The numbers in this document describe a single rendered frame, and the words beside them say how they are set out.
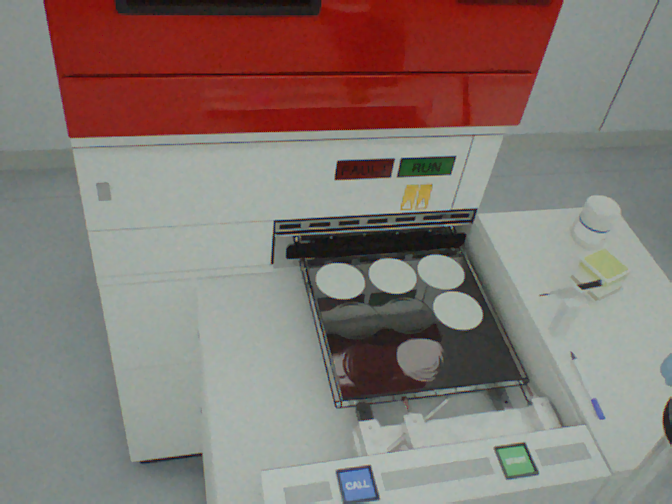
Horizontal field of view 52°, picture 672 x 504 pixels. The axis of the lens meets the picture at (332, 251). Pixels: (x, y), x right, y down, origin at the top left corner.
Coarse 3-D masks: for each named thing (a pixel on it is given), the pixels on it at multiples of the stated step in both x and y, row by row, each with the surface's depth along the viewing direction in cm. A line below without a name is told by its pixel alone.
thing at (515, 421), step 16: (464, 416) 122; (480, 416) 123; (496, 416) 123; (512, 416) 124; (528, 416) 124; (352, 432) 118; (384, 432) 118; (400, 432) 119; (432, 432) 119; (448, 432) 120; (464, 432) 120; (480, 432) 120; (496, 432) 121; (512, 432) 121; (352, 448) 118; (400, 448) 116
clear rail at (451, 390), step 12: (468, 384) 125; (480, 384) 125; (492, 384) 125; (504, 384) 126; (516, 384) 126; (372, 396) 121; (384, 396) 121; (396, 396) 121; (408, 396) 122; (420, 396) 122; (432, 396) 123
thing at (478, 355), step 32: (384, 256) 147; (416, 256) 148; (448, 256) 149; (416, 288) 141; (352, 320) 133; (384, 320) 134; (416, 320) 135; (352, 352) 127; (384, 352) 128; (416, 352) 129; (448, 352) 130; (480, 352) 131; (352, 384) 122; (384, 384) 123; (416, 384) 124; (448, 384) 125
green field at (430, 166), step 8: (408, 160) 135; (416, 160) 136; (424, 160) 136; (432, 160) 137; (440, 160) 137; (448, 160) 138; (408, 168) 137; (416, 168) 137; (424, 168) 138; (432, 168) 138; (440, 168) 139; (448, 168) 139; (400, 176) 138
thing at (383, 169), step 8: (344, 168) 133; (352, 168) 134; (360, 168) 134; (368, 168) 135; (376, 168) 135; (384, 168) 135; (344, 176) 135; (352, 176) 135; (360, 176) 136; (368, 176) 136; (376, 176) 137; (384, 176) 137
